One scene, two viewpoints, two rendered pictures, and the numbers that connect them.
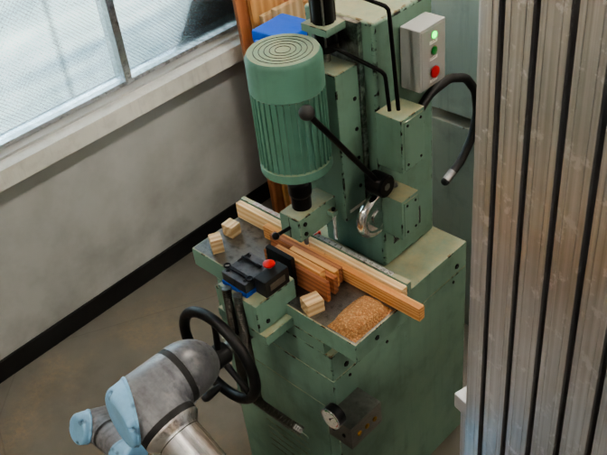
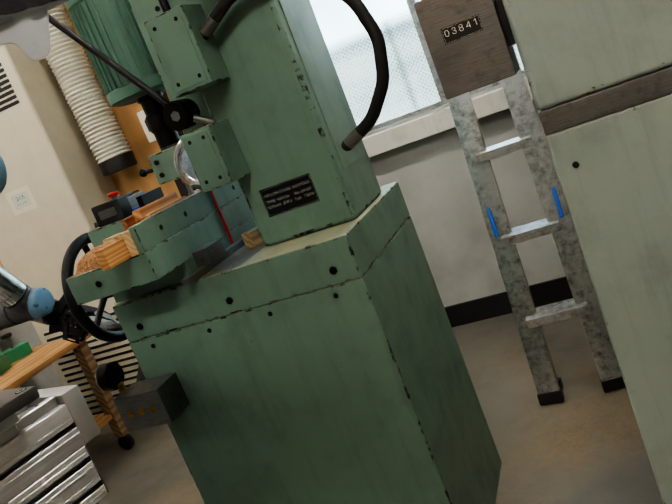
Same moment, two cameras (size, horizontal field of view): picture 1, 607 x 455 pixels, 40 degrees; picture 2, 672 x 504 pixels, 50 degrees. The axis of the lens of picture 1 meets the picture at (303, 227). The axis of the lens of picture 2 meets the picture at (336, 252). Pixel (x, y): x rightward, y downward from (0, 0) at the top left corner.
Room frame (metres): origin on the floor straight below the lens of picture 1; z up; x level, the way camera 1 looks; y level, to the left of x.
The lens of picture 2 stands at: (1.22, -1.64, 1.04)
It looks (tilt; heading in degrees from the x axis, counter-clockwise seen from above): 12 degrees down; 65
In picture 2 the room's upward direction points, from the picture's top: 22 degrees counter-clockwise
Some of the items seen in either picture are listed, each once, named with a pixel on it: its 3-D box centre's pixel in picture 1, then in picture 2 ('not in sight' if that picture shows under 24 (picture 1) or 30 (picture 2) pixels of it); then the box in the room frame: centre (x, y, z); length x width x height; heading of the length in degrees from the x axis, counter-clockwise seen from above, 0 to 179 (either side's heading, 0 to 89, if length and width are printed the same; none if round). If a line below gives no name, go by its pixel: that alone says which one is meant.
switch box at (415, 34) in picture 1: (423, 52); not in sight; (1.80, -0.34, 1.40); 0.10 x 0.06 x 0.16; 132
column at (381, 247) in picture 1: (374, 126); (264, 62); (1.89, -0.22, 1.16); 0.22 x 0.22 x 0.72; 42
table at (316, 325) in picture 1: (284, 289); (168, 240); (1.61, 0.07, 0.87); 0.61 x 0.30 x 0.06; 42
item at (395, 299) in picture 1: (338, 268); (174, 220); (1.61, -0.08, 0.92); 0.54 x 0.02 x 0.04; 42
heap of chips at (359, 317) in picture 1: (359, 312); (104, 253); (1.44, -0.11, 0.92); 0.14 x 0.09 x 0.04; 132
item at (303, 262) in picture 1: (300, 269); (160, 215); (1.61, 0.02, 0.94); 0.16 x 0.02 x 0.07; 42
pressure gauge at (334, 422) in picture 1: (334, 417); (113, 379); (1.36, -0.02, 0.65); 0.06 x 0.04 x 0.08; 42
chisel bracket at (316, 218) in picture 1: (309, 217); (185, 162); (1.70, -0.02, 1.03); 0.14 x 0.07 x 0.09; 132
